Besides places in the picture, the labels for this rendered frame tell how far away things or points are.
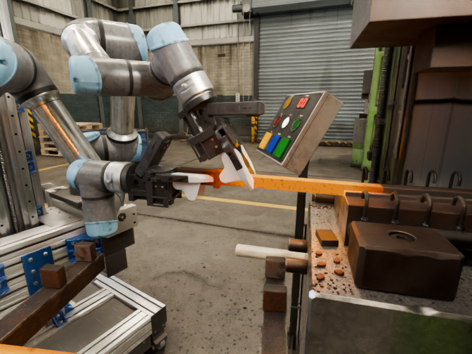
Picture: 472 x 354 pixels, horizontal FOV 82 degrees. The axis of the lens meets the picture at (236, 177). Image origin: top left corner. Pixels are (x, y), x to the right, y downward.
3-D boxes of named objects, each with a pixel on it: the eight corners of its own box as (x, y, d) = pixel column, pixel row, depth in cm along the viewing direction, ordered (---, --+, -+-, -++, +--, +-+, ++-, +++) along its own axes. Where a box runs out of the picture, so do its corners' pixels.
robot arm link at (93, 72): (51, 8, 81) (69, 48, 48) (93, 15, 86) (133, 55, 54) (57, 50, 87) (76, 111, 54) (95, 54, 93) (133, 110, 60)
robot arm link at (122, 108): (100, 152, 119) (93, 12, 86) (135, 149, 127) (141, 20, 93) (105, 170, 112) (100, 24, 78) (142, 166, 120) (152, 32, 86)
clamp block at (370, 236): (355, 289, 37) (360, 245, 35) (346, 256, 45) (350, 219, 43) (458, 304, 34) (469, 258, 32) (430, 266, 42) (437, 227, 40)
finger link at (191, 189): (215, 200, 60) (177, 196, 63) (215, 174, 59) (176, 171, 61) (209, 205, 57) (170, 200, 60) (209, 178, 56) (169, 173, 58)
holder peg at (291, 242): (286, 253, 57) (287, 241, 56) (288, 246, 59) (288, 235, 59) (307, 256, 56) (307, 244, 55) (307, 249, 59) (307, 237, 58)
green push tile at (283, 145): (278, 158, 95) (289, 139, 94) (272, 154, 102) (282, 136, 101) (283, 160, 95) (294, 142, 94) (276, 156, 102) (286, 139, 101)
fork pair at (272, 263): (41, 287, 26) (37, 268, 26) (81, 256, 31) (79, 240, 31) (286, 312, 23) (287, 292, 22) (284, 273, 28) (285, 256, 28)
